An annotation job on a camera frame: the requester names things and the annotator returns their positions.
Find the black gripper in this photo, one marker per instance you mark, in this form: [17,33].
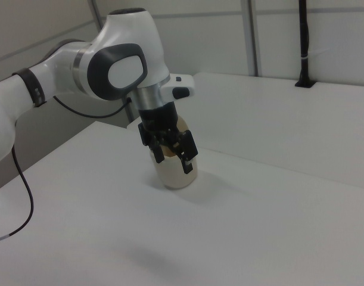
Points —
[159,117]

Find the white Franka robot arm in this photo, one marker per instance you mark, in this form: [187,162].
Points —
[65,62]

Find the small white bin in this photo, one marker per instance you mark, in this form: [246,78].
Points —
[175,175]

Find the grey partition frame post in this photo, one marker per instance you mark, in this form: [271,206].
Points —
[96,15]
[254,38]

